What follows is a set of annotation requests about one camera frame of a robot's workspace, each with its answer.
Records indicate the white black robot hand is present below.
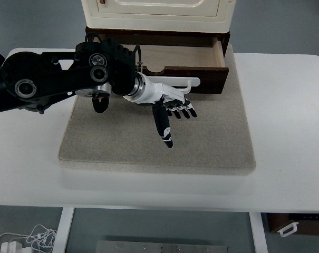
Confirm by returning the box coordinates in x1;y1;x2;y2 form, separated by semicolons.
124;72;200;148

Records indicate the dark wood drawer white handle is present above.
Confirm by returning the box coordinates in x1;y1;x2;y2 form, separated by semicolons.
141;37;229;94

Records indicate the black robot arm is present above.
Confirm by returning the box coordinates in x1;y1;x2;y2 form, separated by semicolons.
0;38;141;114

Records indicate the dark wood cabinet base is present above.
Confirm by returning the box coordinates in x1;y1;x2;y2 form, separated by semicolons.
85;26;230;54

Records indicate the cream upper cabinet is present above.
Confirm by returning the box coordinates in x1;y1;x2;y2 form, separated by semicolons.
81;0;236;33

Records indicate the spare dark wood drawer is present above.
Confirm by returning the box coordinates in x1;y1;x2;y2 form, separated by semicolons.
266;213;319;237

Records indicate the beige fabric pad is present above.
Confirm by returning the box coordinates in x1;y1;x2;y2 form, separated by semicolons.
59;46;256;175

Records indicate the white right table leg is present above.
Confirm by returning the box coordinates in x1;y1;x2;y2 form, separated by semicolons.
249;212;268;253

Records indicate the white table leg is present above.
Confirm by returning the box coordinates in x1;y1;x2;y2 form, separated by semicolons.
52;207;75;253
249;212;268;253

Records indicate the white left table leg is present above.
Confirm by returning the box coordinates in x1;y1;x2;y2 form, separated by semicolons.
52;207;75;253

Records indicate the white power adapter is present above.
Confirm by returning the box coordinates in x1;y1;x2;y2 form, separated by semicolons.
0;241;22;253

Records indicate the white cable on floor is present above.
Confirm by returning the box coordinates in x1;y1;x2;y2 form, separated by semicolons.
0;224;57;253

